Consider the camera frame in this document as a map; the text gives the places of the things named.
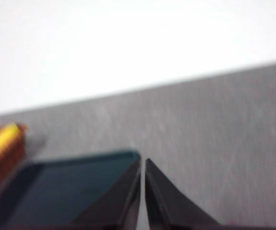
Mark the dark teal rectangular tray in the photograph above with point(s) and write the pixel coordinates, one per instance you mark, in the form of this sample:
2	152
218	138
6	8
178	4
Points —
56	191

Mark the yellow banana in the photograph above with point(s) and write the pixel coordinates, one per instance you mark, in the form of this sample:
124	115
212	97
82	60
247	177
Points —
1	141

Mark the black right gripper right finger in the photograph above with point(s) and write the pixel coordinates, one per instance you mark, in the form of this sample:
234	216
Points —
166	206

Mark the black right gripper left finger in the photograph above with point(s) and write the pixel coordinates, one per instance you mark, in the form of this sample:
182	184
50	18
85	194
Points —
118	203

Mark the brown wicker basket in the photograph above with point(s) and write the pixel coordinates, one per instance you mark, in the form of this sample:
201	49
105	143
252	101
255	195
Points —
5	165

